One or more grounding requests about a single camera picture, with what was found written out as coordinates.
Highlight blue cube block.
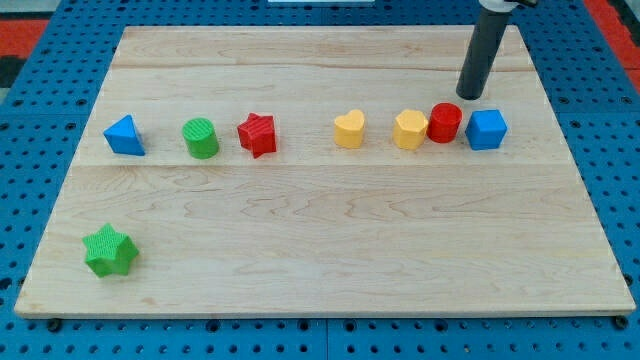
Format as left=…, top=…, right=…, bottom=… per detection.
left=465, top=109, right=508, bottom=151

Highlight red star block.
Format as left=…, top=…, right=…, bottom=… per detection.
left=237, top=113, right=277, bottom=158

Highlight yellow heart block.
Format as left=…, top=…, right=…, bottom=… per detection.
left=334, top=109, right=366, bottom=149

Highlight green cylinder block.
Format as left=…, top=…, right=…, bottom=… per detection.
left=182, top=117, right=219, bottom=159

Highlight green star block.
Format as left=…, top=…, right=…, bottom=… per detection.
left=82, top=223, right=139, bottom=278

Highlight wooden board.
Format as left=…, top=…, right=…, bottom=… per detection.
left=15, top=25, right=636, bottom=319

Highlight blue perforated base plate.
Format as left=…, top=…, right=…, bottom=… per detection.
left=1, top=0, right=639, bottom=359

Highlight yellow pentagon block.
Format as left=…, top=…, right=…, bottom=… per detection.
left=392, top=109, right=428, bottom=150

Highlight blue triangle block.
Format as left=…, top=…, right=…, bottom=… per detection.
left=103, top=115, right=146, bottom=156

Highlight red cylinder block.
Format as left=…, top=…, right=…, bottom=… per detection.
left=427, top=102, right=463, bottom=143

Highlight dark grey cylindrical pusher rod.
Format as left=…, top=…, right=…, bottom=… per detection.
left=456, top=0, right=538, bottom=100

